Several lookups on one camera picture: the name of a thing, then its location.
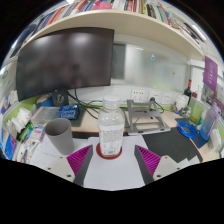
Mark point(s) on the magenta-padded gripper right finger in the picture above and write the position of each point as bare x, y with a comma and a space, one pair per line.
150, 160

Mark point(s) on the small white container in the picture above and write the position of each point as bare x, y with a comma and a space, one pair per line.
181, 102

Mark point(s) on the blue circuit board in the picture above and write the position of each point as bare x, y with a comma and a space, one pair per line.
69, 111

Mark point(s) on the white tissue pack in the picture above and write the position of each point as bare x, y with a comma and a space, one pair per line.
21, 118

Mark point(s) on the white wall socket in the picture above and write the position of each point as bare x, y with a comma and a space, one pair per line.
167, 98
138, 95
154, 97

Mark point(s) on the clear plastic water bottle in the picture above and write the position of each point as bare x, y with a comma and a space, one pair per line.
110, 130

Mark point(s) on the grey cup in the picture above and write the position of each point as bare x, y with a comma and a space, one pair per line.
60, 136

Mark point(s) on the purple tinted drink bottle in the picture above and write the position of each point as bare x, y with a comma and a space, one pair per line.
209, 123

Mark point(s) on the dark wine bottle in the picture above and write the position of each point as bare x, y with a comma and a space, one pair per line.
188, 93

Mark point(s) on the white tissue box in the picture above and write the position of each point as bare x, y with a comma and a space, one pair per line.
216, 140

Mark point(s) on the clear plastic box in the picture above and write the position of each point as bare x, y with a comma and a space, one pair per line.
46, 115

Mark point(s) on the black computer monitor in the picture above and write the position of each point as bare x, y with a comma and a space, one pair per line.
63, 63

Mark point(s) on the group photo poster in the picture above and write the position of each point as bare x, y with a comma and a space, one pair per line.
213, 100

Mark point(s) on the blank white paper sheet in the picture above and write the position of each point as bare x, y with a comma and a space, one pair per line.
113, 173

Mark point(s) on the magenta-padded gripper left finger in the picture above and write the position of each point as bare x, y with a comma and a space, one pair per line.
77, 160

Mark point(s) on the grey metal laptop stand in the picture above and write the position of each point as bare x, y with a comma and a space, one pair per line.
146, 118

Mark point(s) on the black desk mat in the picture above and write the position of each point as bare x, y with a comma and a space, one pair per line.
170, 143

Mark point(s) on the purple pennant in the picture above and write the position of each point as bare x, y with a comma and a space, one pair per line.
210, 73

